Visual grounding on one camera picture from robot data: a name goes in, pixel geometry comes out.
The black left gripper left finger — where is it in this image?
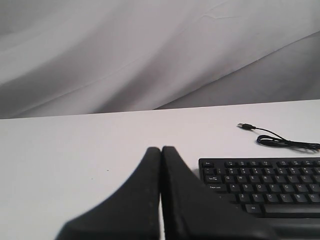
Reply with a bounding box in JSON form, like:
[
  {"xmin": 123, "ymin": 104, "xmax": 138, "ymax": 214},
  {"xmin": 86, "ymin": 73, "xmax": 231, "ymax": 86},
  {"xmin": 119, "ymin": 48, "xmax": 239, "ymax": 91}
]
[{"xmin": 58, "ymin": 147, "xmax": 161, "ymax": 240}]

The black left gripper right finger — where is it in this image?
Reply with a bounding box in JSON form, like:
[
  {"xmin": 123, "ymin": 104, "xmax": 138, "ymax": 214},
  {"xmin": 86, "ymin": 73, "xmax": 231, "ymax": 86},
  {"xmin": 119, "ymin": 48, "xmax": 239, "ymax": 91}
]
[{"xmin": 161, "ymin": 146, "xmax": 277, "ymax": 240}]

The black Acer keyboard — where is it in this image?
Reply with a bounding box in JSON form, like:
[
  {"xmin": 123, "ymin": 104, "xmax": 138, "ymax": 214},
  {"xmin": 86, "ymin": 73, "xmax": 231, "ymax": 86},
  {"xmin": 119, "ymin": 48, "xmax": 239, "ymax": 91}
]
[{"xmin": 198, "ymin": 157, "xmax": 320, "ymax": 240}]

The grey fabric backdrop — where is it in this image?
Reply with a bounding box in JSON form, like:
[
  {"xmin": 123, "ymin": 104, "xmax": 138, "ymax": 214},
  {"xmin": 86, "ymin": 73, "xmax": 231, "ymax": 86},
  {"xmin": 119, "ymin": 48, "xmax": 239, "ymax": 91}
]
[{"xmin": 0, "ymin": 0, "xmax": 320, "ymax": 119}]

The black keyboard USB cable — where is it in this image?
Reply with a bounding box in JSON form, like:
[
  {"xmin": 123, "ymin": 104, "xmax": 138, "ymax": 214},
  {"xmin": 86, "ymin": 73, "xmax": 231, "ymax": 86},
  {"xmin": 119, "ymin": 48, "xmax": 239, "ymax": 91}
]
[{"xmin": 236, "ymin": 122, "xmax": 320, "ymax": 152}]

